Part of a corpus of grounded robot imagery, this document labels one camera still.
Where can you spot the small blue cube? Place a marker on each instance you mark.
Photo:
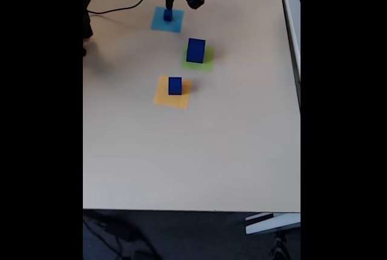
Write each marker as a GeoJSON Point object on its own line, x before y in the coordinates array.
{"type": "Point", "coordinates": [167, 16]}

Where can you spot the large blue cube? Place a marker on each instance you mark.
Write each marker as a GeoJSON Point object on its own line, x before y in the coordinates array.
{"type": "Point", "coordinates": [195, 53]}

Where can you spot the medium blue cube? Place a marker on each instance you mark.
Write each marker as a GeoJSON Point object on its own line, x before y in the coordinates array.
{"type": "Point", "coordinates": [175, 86]}

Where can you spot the blue paper square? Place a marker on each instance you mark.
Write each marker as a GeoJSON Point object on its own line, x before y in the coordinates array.
{"type": "Point", "coordinates": [157, 24]}

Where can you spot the green paper square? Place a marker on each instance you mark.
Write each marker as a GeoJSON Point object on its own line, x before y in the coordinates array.
{"type": "Point", "coordinates": [208, 63]}

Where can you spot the orange paper square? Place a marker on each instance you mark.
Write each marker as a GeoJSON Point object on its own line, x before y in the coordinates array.
{"type": "Point", "coordinates": [161, 96]}

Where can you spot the white neighbouring desk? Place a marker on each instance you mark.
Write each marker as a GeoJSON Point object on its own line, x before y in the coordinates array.
{"type": "Point", "coordinates": [294, 30]}

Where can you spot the white table foot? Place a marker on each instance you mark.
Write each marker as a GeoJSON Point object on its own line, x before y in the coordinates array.
{"type": "Point", "coordinates": [272, 223]}

